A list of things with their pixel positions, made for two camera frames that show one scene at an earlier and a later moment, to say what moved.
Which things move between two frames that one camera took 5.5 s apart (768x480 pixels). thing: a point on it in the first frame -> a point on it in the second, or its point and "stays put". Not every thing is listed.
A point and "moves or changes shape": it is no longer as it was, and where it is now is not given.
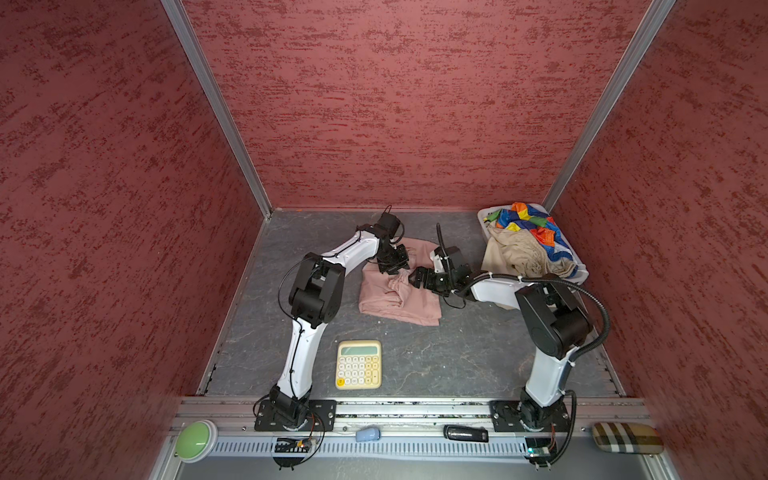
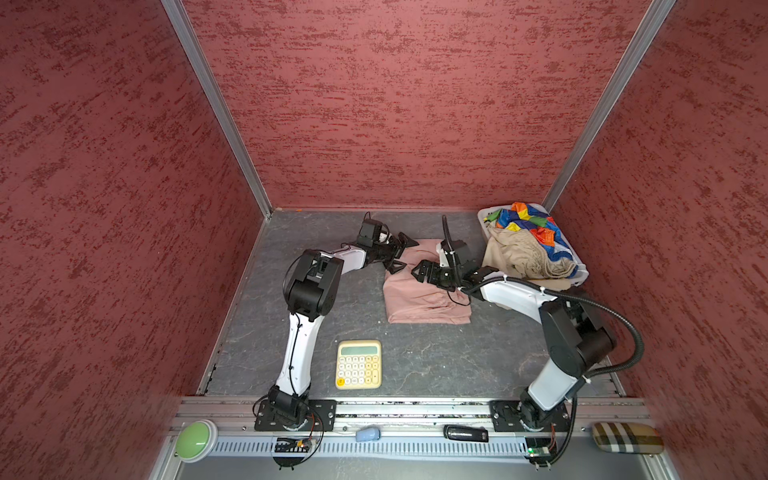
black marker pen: x=470 y=433 stays put
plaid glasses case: x=627 y=438 stays put
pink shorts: x=393 y=296 moves or changes shape
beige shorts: x=520 y=253 stays put
